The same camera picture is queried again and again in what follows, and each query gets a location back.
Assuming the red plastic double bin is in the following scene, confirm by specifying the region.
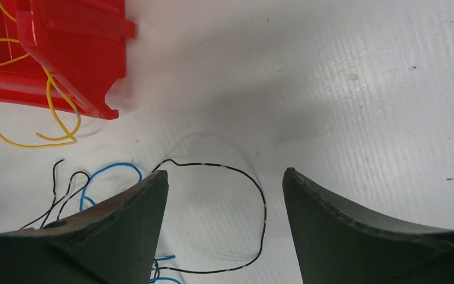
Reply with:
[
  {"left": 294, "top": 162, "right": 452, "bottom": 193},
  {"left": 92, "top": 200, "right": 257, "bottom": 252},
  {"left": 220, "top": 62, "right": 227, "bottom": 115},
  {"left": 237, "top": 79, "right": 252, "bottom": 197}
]
[{"left": 0, "top": 0, "right": 136, "bottom": 120}]

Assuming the blue black wire bundle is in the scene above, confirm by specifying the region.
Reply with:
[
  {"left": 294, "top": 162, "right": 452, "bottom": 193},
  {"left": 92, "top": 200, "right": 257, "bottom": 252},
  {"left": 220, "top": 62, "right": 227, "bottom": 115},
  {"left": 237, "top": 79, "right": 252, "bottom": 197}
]
[{"left": 19, "top": 162, "right": 183, "bottom": 284}]

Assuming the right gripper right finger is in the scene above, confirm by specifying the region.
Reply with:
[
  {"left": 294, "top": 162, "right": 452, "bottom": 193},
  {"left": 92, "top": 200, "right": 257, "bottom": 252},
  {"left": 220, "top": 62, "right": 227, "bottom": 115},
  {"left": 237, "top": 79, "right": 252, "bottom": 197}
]
[{"left": 282, "top": 168, "right": 454, "bottom": 283}]

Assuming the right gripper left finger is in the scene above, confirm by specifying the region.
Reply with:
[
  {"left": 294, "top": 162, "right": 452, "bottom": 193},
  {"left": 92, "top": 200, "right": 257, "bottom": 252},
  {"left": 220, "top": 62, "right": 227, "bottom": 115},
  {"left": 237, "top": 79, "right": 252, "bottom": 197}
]
[{"left": 0, "top": 170, "right": 169, "bottom": 283}]

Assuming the black thin wire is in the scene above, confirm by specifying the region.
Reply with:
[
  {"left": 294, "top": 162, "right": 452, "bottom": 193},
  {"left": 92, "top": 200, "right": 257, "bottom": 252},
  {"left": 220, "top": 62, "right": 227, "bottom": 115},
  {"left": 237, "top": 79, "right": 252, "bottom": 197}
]
[{"left": 150, "top": 159, "right": 268, "bottom": 275}]

